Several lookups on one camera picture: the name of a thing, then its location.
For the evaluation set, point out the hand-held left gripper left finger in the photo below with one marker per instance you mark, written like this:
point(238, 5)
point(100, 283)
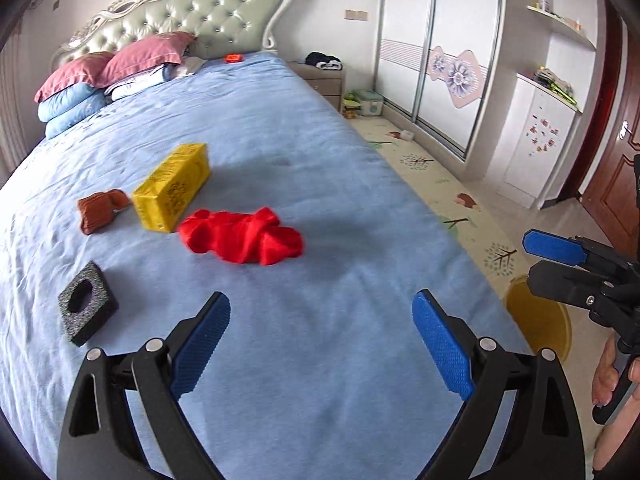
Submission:
point(200, 345)

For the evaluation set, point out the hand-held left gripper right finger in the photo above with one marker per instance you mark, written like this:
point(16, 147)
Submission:
point(442, 345)

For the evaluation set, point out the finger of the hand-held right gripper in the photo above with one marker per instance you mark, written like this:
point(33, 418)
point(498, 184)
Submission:
point(552, 246)
point(555, 285)

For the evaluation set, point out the yellow trash bin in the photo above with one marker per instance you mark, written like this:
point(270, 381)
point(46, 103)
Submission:
point(542, 320)

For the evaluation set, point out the red cloth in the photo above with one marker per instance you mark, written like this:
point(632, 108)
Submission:
point(240, 235)

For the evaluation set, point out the person's right hand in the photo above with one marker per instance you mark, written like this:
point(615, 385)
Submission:
point(605, 375)

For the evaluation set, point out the white cabinet with stickers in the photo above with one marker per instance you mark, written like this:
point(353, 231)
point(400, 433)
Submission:
point(540, 150)

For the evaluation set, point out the black foam block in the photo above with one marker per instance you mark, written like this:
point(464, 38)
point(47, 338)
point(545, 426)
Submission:
point(97, 310)

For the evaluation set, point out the patterned floor mat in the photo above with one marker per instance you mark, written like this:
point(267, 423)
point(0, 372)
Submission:
point(440, 185)

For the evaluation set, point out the yellow cardboard box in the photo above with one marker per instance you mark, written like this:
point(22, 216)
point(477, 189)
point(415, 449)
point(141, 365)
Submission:
point(170, 190)

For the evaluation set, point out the clutter on white cabinet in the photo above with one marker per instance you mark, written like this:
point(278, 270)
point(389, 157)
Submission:
point(552, 85)

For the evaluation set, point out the brown cloth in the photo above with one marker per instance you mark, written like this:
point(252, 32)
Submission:
point(97, 212)

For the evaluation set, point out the green and white storage box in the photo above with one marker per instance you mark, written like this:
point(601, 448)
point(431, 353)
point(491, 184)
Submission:
point(367, 104)

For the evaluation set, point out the white sliding door wardrobe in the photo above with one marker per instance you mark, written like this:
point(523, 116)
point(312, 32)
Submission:
point(450, 25)

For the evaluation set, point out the small white bottle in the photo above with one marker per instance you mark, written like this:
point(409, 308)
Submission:
point(542, 2)

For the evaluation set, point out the blue pillow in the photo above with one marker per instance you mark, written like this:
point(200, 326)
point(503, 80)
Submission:
point(65, 127)
point(70, 105)

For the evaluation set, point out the folded light blue quilt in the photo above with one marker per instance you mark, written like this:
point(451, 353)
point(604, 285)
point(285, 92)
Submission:
point(145, 82)

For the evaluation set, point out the grey nightstand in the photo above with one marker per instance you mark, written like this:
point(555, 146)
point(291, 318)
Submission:
point(325, 87)

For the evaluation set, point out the small orange object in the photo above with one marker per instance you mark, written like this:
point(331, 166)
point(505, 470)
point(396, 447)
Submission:
point(233, 58)

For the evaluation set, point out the beige curtain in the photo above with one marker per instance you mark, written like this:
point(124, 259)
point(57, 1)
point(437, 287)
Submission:
point(12, 125)

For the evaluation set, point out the black and white clothes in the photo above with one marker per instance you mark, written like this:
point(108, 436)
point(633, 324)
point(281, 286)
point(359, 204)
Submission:
point(324, 61)

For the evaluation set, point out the pink pillow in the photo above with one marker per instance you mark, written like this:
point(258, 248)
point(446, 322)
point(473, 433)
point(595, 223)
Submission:
point(145, 55)
point(70, 72)

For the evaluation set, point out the bed with tufted green headboard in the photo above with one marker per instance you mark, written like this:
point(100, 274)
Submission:
point(200, 15)

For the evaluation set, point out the curved white wall shelf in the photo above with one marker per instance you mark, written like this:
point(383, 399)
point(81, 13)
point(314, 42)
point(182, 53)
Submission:
point(565, 25)

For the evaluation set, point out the wall switch panel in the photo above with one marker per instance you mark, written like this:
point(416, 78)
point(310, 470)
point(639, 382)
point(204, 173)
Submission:
point(355, 15)

